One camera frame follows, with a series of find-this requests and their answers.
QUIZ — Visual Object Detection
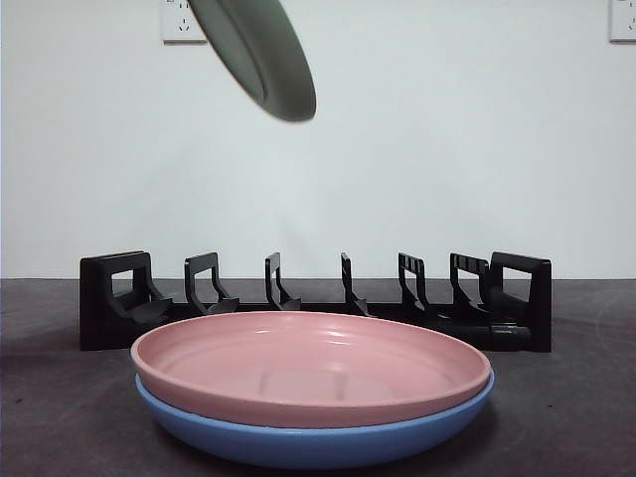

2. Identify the black plastic dish rack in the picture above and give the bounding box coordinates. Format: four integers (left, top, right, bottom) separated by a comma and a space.
79, 249, 554, 355

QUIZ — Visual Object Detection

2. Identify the white wall socket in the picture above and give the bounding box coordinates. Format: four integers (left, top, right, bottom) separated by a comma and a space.
162, 0, 209, 45
609, 0, 636, 45

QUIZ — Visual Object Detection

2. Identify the pink round plate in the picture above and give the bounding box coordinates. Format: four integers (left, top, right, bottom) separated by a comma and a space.
129, 311, 494, 430

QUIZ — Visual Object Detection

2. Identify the blue round plate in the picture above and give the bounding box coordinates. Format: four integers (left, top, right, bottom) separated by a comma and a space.
133, 372, 497, 472

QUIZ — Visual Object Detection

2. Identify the green round plate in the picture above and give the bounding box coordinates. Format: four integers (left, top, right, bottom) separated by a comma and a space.
190, 0, 318, 123

